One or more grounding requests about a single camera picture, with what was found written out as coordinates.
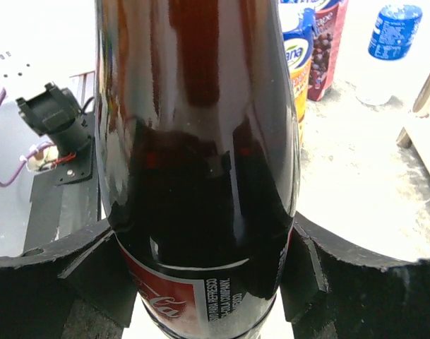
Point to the pineapple juice carton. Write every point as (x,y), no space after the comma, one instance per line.
(297,24)

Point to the white two-tier wooden shelf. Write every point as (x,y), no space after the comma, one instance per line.
(416,128)

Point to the black base crossbar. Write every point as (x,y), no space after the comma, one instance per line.
(63,201)

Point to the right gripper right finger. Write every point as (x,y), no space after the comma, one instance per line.
(332,288)

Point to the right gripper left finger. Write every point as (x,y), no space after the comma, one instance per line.
(75,287)

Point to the grape juice carton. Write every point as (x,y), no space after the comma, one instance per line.
(330,20)

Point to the water bottle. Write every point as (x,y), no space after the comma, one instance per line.
(395,27)

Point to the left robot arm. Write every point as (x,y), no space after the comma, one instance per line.
(47,104)

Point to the cola glass bottle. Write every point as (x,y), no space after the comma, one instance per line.
(198,158)

